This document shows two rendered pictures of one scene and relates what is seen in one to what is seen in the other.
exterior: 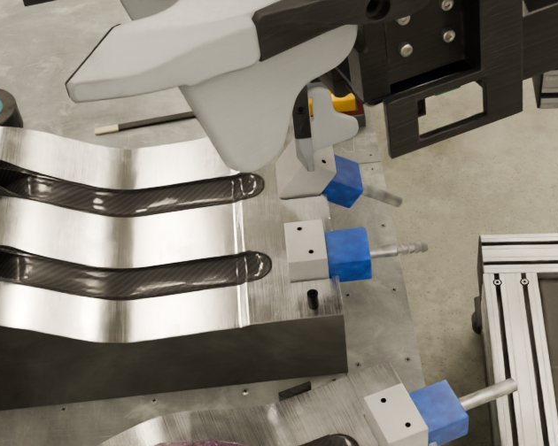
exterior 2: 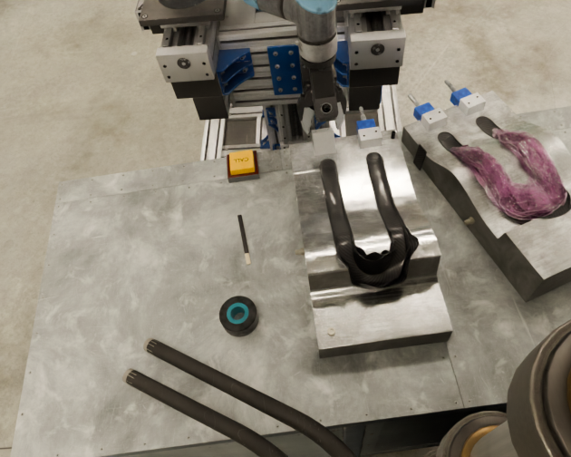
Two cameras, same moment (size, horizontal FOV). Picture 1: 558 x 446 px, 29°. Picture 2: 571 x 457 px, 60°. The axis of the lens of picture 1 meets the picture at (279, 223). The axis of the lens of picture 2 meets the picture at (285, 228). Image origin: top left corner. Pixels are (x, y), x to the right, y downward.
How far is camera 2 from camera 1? 1.17 m
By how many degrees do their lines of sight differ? 52
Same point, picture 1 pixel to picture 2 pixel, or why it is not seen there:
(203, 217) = (345, 179)
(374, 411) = (435, 121)
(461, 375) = not seen: hidden behind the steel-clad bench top
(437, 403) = (425, 109)
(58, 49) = (173, 297)
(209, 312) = (398, 170)
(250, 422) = (440, 159)
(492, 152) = not seen: hidden behind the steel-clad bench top
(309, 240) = (370, 131)
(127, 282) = (382, 202)
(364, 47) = not seen: outside the picture
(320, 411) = (429, 143)
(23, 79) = (197, 311)
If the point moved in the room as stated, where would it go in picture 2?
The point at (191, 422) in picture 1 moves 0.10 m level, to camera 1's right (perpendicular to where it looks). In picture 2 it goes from (452, 167) to (439, 134)
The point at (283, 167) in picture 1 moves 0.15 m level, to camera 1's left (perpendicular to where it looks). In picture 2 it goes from (323, 148) to (334, 199)
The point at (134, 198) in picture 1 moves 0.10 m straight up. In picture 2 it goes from (331, 209) to (330, 181)
